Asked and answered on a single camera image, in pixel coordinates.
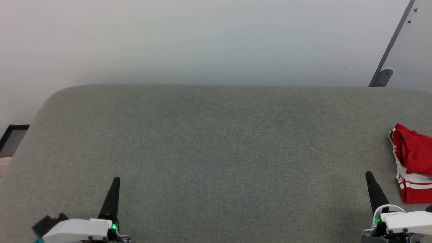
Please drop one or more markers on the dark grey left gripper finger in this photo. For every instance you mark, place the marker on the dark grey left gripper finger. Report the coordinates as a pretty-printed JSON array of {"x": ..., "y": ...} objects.
[{"x": 111, "y": 202}]

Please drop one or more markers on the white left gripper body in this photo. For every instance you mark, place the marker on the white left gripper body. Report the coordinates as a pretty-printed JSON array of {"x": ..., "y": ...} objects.
[{"x": 77, "y": 229}]

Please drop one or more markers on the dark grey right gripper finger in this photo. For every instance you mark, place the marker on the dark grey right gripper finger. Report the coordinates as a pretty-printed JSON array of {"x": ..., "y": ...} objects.
[{"x": 376, "y": 195}]

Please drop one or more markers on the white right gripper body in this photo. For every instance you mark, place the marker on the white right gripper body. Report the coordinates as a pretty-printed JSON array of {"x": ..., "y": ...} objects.
[{"x": 405, "y": 222}]

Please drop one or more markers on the red and white shirt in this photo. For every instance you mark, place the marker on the red and white shirt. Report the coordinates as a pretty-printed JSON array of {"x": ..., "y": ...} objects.
[{"x": 413, "y": 155}]

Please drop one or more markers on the dark framed panel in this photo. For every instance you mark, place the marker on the dark framed panel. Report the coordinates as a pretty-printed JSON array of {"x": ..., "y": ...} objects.
[{"x": 13, "y": 138}]

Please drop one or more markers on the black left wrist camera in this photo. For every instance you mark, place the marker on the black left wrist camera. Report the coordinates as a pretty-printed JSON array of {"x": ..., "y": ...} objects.
[{"x": 47, "y": 222}]

